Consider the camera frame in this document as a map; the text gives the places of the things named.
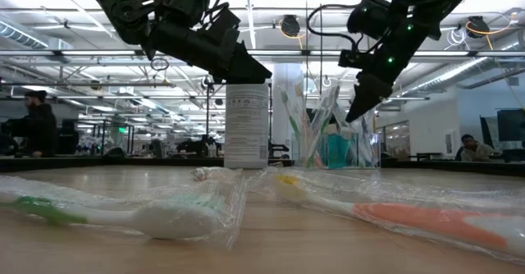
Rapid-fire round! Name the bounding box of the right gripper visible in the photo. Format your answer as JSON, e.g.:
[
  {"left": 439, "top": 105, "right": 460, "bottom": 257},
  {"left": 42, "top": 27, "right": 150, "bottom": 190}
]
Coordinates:
[{"left": 345, "top": 23, "right": 416, "bottom": 123}]

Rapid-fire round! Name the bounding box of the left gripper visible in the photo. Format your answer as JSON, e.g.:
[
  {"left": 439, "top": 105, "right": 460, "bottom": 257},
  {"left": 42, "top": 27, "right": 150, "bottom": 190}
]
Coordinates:
[{"left": 143, "top": 21, "right": 272, "bottom": 84}]

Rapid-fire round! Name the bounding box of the teal toothpaste tube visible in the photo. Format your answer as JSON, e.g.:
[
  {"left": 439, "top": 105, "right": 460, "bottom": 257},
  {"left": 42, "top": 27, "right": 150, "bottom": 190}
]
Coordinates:
[
  {"left": 327, "top": 128, "right": 354, "bottom": 169},
  {"left": 317, "top": 136, "right": 330, "bottom": 168}
]

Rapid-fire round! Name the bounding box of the white building column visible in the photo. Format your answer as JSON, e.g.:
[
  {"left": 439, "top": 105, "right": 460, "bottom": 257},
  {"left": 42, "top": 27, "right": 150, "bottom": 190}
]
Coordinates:
[{"left": 272, "top": 62, "right": 305, "bottom": 160}]

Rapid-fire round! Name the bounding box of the white wipes canister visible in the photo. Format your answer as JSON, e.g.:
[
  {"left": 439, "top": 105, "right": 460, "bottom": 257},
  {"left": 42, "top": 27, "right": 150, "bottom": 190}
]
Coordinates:
[{"left": 224, "top": 83, "right": 271, "bottom": 170}]

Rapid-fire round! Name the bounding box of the clear acrylic organizer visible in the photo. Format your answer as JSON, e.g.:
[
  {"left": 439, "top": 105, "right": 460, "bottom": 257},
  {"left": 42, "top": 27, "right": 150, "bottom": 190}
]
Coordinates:
[{"left": 291, "top": 132, "right": 381, "bottom": 171}]

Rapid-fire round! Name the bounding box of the person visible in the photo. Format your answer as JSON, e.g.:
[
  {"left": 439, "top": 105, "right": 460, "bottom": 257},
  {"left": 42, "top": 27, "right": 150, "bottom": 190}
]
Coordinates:
[
  {"left": 454, "top": 133, "right": 498, "bottom": 162},
  {"left": 20, "top": 89, "right": 58, "bottom": 158}
]

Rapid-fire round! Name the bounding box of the dark computer monitor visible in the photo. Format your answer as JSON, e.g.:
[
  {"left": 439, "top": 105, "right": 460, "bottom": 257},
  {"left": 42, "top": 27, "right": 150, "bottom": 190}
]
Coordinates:
[{"left": 496, "top": 108, "right": 525, "bottom": 143}]

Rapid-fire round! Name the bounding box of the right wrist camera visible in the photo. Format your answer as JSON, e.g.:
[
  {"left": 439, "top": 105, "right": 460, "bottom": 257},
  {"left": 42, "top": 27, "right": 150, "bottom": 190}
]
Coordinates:
[{"left": 338, "top": 48, "right": 372, "bottom": 70}]

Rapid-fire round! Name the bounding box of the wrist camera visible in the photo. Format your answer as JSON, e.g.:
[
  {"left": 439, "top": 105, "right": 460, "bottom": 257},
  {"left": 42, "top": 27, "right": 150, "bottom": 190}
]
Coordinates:
[
  {"left": 200, "top": 6, "right": 242, "bottom": 45},
  {"left": 338, "top": 48, "right": 372, "bottom": 70}
]

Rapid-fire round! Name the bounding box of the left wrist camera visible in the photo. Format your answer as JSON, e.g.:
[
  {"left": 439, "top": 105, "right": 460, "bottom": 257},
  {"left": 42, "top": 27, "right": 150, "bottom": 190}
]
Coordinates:
[{"left": 200, "top": 6, "right": 242, "bottom": 45}]

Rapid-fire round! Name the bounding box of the black yellow cable reel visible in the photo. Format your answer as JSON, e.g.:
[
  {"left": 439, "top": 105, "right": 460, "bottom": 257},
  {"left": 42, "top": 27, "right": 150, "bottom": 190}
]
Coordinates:
[
  {"left": 281, "top": 14, "right": 301, "bottom": 38},
  {"left": 465, "top": 15, "right": 491, "bottom": 39}
]

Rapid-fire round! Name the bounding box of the silver ceiling duct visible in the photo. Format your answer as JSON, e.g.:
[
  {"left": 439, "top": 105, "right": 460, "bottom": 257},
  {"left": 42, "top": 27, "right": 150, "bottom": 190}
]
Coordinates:
[
  {"left": 399, "top": 39, "right": 525, "bottom": 97},
  {"left": 0, "top": 19, "right": 53, "bottom": 50}
]

